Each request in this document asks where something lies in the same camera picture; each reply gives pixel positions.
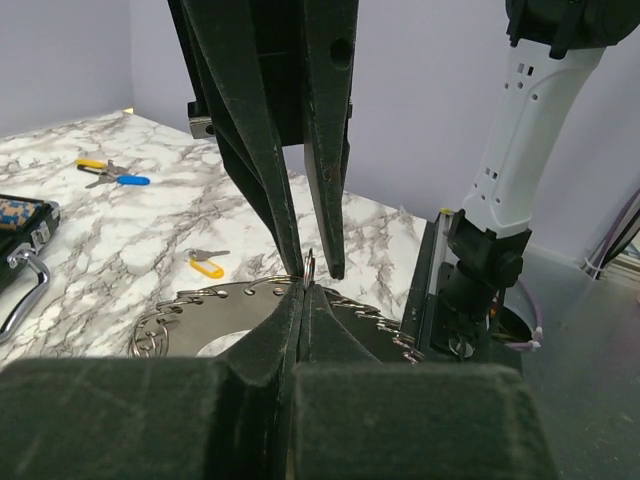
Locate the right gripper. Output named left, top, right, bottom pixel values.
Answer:
left=169, top=1, right=359, bottom=279

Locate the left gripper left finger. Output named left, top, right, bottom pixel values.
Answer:
left=1, top=285, right=304, bottom=479

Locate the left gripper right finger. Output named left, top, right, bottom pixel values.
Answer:
left=292, top=283, right=558, bottom=479

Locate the metal disc with keyrings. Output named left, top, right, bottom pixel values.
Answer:
left=128, top=275, right=425, bottom=364

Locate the key with yellow tag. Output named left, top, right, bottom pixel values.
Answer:
left=185, top=248, right=230, bottom=279
left=75, top=158, right=112, bottom=175

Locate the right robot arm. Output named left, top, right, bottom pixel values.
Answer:
left=169, top=1, right=639, bottom=362

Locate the key with blue tag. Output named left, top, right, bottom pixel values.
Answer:
left=78, top=166, right=151, bottom=189

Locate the black poker chip case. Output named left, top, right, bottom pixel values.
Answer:
left=1, top=194, right=61, bottom=344

